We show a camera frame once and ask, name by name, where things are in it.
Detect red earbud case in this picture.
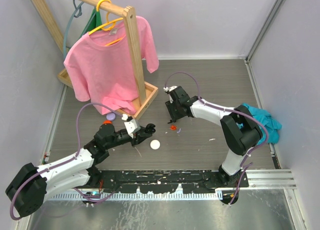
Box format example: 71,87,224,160
103,120,113,125

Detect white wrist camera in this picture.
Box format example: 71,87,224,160
121,114,141,138
163,86,177,103

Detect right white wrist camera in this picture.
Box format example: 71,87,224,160
163,86,177,103

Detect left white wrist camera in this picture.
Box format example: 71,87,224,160
121,114,141,138

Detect yellow hanger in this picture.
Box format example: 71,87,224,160
88,0,123,35

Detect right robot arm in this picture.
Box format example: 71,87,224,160
163,86,263,187

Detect black earbud case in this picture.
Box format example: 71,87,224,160
145,123,156,134

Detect white slotted cable duct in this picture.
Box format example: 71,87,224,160
49,189,223,201

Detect wooden clothes rack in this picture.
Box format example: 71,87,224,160
31,0,159,120

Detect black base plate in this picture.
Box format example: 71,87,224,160
82,170,242,194

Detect white earbud case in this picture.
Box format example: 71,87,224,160
150,139,161,150

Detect purple earbud case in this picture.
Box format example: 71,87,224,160
106,112,116,121

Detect teal crumpled cloth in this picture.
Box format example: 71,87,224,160
242,103,282,144

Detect teal hanger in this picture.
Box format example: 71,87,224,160
62,0,84,58

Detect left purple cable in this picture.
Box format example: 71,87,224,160
9,102,126,220

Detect green garment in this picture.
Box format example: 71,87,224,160
80,9,102,37

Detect pink t-shirt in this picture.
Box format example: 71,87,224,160
63,15,160,115

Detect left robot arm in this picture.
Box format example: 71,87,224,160
5,122,156,220

